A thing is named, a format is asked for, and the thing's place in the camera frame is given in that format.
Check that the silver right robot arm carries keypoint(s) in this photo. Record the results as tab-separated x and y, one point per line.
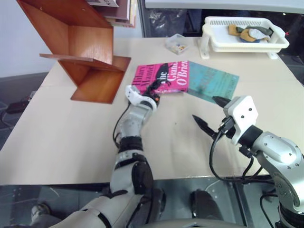
280	156

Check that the grey book with black letters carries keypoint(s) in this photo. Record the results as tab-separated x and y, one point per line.
103	2

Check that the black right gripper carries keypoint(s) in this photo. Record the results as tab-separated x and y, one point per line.
226	128

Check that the maroon book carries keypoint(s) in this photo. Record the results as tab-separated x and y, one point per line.
121	10

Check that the pink paperback book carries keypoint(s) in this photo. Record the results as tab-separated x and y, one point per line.
147	76

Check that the white plastic tray rack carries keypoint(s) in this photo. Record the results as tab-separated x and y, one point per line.
237	46

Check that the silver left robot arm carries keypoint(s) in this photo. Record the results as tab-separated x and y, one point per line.
133	164

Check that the pale book with white pages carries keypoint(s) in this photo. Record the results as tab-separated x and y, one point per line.
133	14

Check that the grey rounded foot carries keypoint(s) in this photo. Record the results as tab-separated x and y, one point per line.
39	211

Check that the dark green cloth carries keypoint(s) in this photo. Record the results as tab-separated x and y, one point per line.
260	29

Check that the yellow brown cloth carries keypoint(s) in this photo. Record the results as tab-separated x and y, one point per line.
234	30

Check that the white and blue cloth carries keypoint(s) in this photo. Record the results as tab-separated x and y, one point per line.
254	35

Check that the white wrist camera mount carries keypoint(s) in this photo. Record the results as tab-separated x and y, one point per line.
133	96
243	114

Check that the brown wooden bookshelf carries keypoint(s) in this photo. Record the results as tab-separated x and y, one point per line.
90	40

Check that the teal paperback book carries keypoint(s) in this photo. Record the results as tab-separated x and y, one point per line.
213	80

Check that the clear plastic box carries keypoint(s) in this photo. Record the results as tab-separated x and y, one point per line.
177	44

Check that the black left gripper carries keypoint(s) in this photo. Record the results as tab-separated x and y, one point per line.
154	98

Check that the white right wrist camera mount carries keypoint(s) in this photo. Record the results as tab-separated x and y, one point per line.
243	114

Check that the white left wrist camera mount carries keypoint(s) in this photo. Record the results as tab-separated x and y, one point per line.
133	96

